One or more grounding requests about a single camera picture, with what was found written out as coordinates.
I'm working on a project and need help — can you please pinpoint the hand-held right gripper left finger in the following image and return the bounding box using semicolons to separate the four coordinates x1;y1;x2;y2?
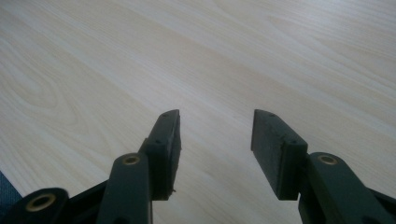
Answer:
138;108;182;202

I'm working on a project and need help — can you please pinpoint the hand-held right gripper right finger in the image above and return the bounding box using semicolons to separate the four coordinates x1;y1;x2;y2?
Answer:
250;108;309;201

